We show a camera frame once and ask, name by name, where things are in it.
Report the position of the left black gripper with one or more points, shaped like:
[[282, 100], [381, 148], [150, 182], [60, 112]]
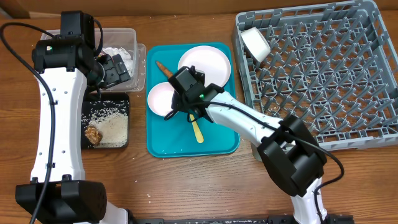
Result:
[[117, 72]]

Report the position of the white napkin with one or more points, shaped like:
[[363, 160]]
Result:
[[125, 55]]

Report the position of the white rice pile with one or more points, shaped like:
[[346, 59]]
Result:
[[112, 129]]

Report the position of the white bowl with food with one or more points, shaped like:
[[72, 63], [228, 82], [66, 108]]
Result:
[[160, 98]]

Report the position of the brown food scrap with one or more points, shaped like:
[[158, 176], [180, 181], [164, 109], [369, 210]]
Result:
[[93, 135]]

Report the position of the large white plate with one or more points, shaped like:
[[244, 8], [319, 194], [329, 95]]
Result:
[[211, 61]]

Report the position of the white plastic cup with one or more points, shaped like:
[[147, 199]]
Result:
[[256, 43]]

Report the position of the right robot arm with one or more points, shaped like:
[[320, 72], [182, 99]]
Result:
[[289, 152]]

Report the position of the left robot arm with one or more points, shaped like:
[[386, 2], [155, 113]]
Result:
[[68, 66]]

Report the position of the grey dishwasher rack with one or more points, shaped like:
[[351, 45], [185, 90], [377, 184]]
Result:
[[332, 65]]

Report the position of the black plastic tray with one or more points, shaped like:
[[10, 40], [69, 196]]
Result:
[[105, 124]]

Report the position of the clear plastic bin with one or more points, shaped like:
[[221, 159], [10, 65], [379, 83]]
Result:
[[126, 38]]

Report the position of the orange carrot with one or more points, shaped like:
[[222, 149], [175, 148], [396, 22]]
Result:
[[164, 69]]

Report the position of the teal plastic tray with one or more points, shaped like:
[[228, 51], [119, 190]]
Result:
[[175, 137]]

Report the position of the yellow plastic spoon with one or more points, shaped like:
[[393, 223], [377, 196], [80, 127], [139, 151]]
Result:
[[197, 131]]

